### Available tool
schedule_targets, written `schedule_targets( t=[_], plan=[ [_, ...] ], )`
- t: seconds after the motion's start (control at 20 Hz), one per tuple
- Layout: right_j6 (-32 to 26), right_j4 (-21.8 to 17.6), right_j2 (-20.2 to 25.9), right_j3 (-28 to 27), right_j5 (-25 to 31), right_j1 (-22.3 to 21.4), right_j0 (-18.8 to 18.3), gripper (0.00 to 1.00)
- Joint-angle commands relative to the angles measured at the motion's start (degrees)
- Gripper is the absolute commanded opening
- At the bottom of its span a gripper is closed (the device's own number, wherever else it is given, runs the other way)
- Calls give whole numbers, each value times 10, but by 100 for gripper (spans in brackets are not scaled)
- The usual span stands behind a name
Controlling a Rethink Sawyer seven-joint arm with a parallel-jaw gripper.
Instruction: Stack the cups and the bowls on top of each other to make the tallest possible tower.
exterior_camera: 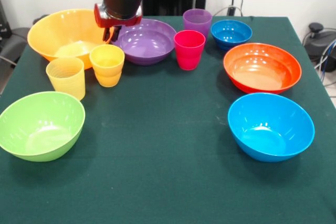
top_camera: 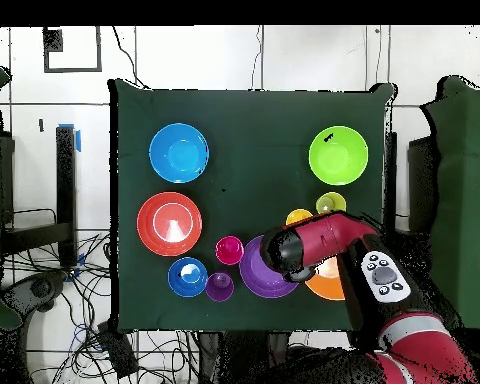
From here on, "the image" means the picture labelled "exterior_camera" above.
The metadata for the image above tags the light blue plastic bowl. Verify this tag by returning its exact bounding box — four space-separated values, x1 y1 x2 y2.
227 92 316 163

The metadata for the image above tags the large orange plastic bowl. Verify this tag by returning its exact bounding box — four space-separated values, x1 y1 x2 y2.
27 8 116 70

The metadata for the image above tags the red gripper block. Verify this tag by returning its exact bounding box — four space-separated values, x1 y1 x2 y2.
93 3 143 44

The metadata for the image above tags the pink plastic cup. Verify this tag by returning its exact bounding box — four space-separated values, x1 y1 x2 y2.
173 30 206 71

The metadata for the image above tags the small dark blue bowl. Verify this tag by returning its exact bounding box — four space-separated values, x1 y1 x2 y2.
210 19 253 52

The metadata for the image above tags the pale yellow ribbed cup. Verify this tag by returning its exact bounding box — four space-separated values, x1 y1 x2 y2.
45 57 86 101

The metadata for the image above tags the black office chair base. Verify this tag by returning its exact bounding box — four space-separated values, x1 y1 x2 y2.
302 22 336 62

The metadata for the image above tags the grey office chair base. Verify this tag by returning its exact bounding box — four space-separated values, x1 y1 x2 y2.
0 26 27 65

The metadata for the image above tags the yellow plastic cup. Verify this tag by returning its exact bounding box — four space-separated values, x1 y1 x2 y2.
89 44 125 88

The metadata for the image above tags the tangle of floor cables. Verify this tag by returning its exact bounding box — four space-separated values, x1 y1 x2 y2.
313 39 336 87

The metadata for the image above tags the dark green table cloth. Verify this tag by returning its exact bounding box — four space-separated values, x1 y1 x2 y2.
0 15 336 224

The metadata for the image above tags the purple plastic cup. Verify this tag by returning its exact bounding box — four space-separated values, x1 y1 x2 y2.
183 8 213 41

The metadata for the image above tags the red plastic bowl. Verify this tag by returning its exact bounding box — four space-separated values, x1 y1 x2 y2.
223 42 302 95

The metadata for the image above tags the purple plastic bowl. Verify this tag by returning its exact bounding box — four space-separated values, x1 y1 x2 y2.
111 18 177 66

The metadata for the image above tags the green plastic bowl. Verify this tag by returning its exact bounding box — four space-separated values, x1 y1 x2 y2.
0 91 86 163

